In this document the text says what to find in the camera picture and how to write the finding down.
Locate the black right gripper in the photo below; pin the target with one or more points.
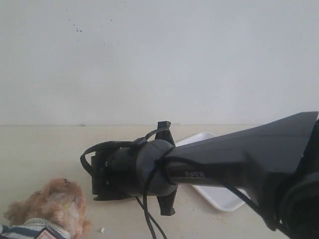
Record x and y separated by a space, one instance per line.
103 185

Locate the tan teddy bear striped sweater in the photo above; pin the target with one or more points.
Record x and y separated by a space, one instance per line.
56 211

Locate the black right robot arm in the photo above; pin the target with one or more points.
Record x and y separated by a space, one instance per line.
273 168

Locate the white plastic tray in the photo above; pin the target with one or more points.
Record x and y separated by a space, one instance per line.
220 198

